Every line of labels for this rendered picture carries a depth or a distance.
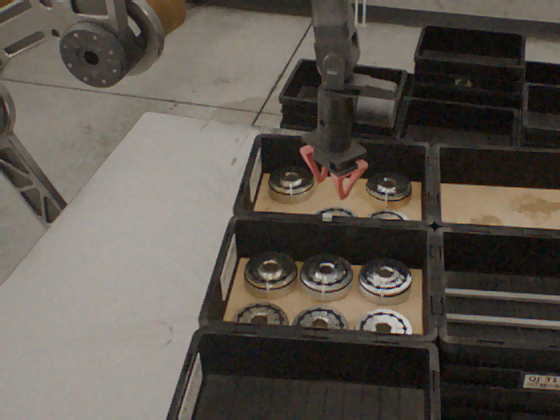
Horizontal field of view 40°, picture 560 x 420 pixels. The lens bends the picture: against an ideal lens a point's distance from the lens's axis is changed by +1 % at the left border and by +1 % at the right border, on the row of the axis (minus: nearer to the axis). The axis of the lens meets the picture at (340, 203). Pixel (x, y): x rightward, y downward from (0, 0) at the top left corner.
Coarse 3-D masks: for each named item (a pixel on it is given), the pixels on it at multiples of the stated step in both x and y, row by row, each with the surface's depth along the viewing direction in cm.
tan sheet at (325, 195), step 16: (320, 192) 172; (336, 192) 172; (352, 192) 173; (416, 192) 173; (256, 208) 167; (272, 208) 167; (288, 208) 167; (304, 208) 168; (320, 208) 168; (352, 208) 168; (368, 208) 168; (400, 208) 168; (416, 208) 168
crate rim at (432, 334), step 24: (240, 216) 149; (264, 216) 149; (432, 240) 144; (216, 264) 138; (432, 264) 139; (432, 288) 134; (432, 312) 130; (360, 336) 124; (384, 336) 124; (408, 336) 125; (432, 336) 125
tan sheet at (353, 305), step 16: (240, 272) 151; (416, 272) 152; (240, 288) 147; (352, 288) 148; (416, 288) 148; (240, 304) 144; (288, 304) 144; (304, 304) 144; (320, 304) 144; (336, 304) 144; (352, 304) 144; (368, 304) 144; (400, 304) 144; (416, 304) 144; (224, 320) 141; (288, 320) 141; (352, 320) 141; (416, 320) 141
